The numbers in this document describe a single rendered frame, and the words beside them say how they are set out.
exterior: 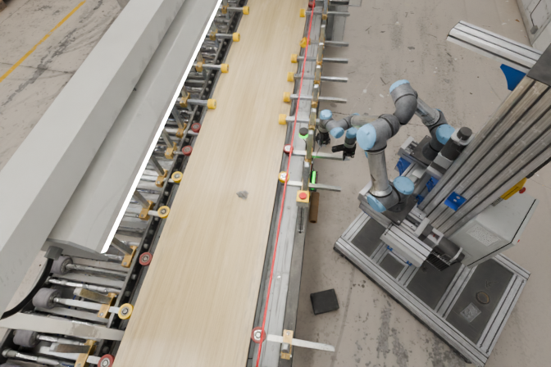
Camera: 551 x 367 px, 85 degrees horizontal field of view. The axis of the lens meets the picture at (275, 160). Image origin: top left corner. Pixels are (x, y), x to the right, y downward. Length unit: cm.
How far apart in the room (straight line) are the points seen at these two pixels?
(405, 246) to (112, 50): 181
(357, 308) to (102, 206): 251
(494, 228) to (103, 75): 184
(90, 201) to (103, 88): 18
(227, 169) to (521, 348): 260
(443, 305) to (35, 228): 265
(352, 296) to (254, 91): 194
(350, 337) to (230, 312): 121
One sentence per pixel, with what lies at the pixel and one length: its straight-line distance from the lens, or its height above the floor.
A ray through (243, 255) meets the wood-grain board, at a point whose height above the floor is 90.
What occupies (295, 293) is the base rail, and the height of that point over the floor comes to 70.
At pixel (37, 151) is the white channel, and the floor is 246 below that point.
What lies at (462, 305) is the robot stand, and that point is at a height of 21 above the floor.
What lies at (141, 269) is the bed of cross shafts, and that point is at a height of 71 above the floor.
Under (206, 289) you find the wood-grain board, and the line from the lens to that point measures 197.
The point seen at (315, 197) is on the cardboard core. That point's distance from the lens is 303.
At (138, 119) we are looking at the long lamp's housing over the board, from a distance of 61.
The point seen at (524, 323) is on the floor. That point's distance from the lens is 334.
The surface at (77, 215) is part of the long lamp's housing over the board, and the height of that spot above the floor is 238.
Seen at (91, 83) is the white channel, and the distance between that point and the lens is 58.
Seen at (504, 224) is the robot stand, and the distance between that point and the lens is 200.
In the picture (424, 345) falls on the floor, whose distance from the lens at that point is 297.
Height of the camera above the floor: 278
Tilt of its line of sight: 57 degrees down
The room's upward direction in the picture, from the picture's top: 5 degrees counter-clockwise
